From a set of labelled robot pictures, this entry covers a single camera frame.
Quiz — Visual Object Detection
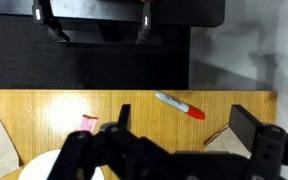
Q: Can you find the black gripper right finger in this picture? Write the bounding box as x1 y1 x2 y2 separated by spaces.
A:
229 105 264 152

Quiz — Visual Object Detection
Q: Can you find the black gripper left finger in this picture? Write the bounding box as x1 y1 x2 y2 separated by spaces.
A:
117 104 131 130

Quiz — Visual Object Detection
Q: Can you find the red capped grey marker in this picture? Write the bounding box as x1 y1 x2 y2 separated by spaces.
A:
155 91 206 120

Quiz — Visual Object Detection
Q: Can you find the white cup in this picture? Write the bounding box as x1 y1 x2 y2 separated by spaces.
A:
17 149 105 180

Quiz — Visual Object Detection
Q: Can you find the brown cardboard piece right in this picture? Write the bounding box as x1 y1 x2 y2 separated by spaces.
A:
204 125 251 158

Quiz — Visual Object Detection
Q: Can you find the pink eraser block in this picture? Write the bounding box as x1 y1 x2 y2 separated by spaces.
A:
79 115 98 133

